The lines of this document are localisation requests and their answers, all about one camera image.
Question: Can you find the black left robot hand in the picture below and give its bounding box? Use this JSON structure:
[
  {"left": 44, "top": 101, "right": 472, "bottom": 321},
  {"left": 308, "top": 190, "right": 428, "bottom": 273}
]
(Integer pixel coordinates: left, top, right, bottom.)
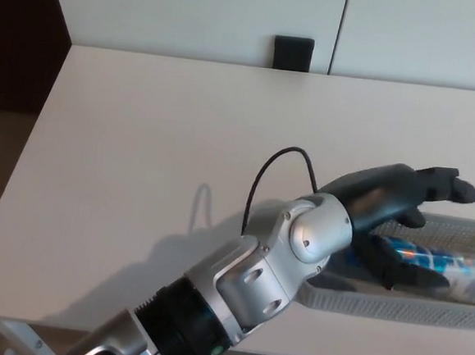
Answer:
[{"left": 313, "top": 157, "right": 475, "bottom": 297}]

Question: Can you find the blue and white shampoo bottle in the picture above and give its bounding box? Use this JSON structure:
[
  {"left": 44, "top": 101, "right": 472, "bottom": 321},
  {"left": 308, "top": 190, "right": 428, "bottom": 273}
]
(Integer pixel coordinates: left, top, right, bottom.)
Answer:
[{"left": 341, "top": 230, "right": 475, "bottom": 307}]

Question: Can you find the small grey mesh container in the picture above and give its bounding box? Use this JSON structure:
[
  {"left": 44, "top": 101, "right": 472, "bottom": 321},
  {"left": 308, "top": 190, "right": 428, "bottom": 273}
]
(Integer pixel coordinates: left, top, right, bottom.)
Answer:
[{"left": 298, "top": 202, "right": 475, "bottom": 331}]

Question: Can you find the white metal table leg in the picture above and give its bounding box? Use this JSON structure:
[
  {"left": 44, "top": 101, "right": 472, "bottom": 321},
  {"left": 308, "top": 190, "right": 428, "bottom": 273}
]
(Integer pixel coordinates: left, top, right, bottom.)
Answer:
[{"left": 0, "top": 316, "right": 63, "bottom": 355}]

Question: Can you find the dark brown cabinet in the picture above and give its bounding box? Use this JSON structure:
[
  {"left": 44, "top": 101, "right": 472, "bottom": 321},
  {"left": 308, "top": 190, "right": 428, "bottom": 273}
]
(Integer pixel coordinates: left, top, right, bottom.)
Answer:
[{"left": 0, "top": 0, "right": 76, "bottom": 118}]

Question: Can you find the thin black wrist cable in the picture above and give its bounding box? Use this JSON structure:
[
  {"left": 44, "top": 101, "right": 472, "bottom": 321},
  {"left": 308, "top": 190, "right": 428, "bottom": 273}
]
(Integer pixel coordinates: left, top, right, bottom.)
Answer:
[{"left": 240, "top": 143, "right": 323, "bottom": 239}]

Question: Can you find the black rectangular wall box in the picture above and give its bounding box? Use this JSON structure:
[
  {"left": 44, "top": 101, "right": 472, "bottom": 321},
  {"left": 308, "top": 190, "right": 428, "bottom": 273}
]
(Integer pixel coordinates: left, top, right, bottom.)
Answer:
[{"left": 272, "top": 34, "right": 317, "bottom": 74}]

